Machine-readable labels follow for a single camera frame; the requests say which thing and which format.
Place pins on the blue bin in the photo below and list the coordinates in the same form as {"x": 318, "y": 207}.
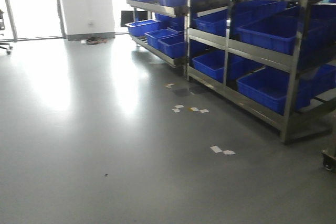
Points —
{"x": 212, "y": 64}
{"x": 245, "y": 13}

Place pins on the steel rack far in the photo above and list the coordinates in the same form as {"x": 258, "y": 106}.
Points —
{"x": 162, "y": 35}

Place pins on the steel rack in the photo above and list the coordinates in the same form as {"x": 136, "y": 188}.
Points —
{"x": 162, "y": 35}
{"x": 298, "y": 66}

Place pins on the blue bin rack bottom front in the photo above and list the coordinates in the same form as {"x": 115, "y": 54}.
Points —
{"x": 269, "y": 87}

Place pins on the blue bin rack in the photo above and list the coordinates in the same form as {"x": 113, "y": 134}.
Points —
{"x": 278, "y": 32}
{"x": 269, "y": 87}

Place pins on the steel rack near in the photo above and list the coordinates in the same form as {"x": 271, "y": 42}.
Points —
{"x": 298, "y": 66}

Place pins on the blue bin rack middle front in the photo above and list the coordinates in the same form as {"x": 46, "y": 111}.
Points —
{"x": 278, "y": 32}

